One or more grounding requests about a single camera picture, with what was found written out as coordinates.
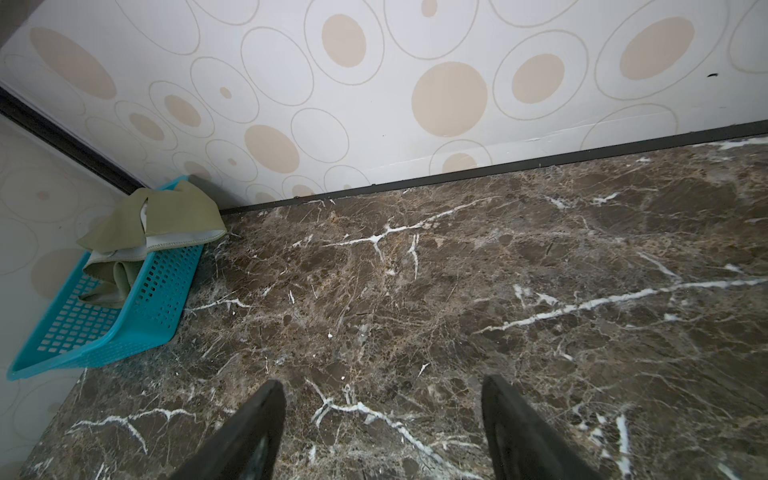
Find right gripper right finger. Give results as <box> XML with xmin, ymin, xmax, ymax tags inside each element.
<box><xmin>481</xmin><ymin>375</ymin><xmax>600</xmax><ymax>479</ymax></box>

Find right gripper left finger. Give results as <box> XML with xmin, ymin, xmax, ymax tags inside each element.
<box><xmin>171</xmin><ymin>380</ymin><xmax>286</xmax><ymax>480</ymax></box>

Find teal plastic basket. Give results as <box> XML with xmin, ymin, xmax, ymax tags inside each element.
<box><xmin>7</xmin><ymin>175</ymin><xmax>205</xmax><ymax>382</ymax></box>

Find olive green skirt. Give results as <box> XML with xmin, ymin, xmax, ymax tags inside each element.
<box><xmin>78</xmin><ymin>179</ymin><xmax>226</xmax><ymax>309</ymax></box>

